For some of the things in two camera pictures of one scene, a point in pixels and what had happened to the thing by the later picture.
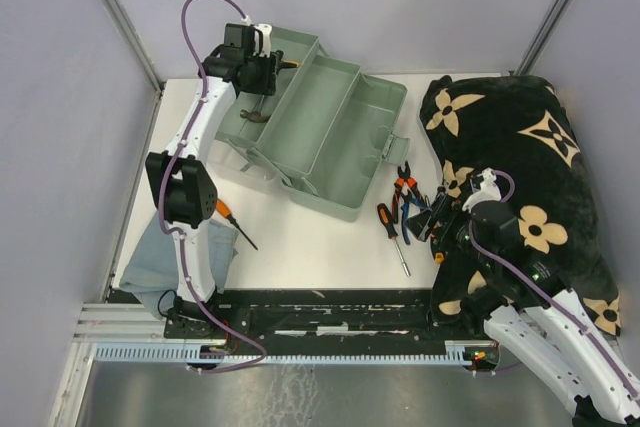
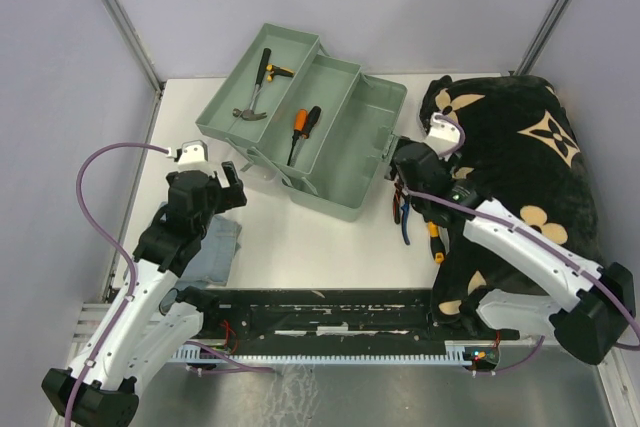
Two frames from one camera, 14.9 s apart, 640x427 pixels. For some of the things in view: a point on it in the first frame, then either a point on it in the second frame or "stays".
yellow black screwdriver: (438, 254) stays
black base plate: (315, 319) stays
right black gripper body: (486, 247) → (445, 163)
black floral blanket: (510, 139) stays
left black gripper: (267, 85) → (228, 196)
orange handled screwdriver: (225, 211) → (299, 122)
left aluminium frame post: (119, 15) stays
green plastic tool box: (327, 130) stays
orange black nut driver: (391, 231) → (314, 114)
